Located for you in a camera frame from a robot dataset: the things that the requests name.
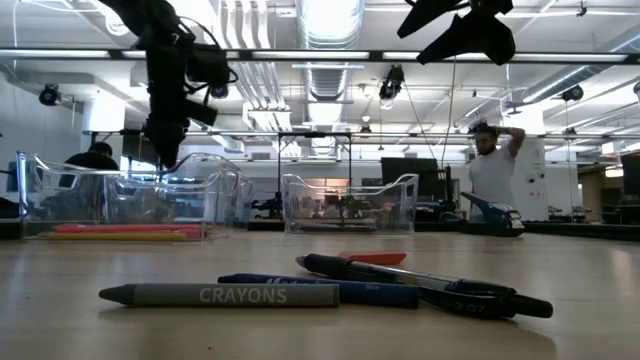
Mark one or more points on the blue crayon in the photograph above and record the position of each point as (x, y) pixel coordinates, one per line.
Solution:
(380, 295)

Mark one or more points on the silver ventilation duct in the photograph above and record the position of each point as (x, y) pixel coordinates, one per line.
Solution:
(327, 25)

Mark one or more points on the black stapler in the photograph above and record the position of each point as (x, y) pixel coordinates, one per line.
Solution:
(492, 220)

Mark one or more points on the black clear-barrel pen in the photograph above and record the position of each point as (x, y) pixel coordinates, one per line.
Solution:
(450, 295)

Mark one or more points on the clear plastic bin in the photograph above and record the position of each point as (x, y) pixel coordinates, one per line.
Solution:
(350, 200)
(125, 200)
(247, 200)

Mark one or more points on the black monitor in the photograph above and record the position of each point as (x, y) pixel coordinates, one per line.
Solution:
(410, 175)
(631, 175)

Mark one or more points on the plain orange eraser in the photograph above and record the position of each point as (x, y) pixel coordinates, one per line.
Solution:
(380, 258)

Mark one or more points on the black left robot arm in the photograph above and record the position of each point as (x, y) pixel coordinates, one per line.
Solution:
(135, 15)

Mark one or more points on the grey crayon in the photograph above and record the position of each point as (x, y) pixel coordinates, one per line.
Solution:
(225, 295)

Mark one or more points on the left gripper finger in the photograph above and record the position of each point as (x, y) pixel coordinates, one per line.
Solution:
(159, 142)
(177, 135)

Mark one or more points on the person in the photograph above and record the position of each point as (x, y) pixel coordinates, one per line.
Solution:
(492, 175)
(92, 160)

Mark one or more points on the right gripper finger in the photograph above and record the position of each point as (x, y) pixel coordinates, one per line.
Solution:
(475, 37)
(425, 15)

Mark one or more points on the black ceiling spotlight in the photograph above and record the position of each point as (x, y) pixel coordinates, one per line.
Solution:
(392, 82)
(572, 93)
(50, 95)

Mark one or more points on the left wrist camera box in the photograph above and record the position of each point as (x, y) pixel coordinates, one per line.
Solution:
(207, 65)

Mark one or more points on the orange pencil with pink eraser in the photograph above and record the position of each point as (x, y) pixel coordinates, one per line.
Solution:
(115, 236)

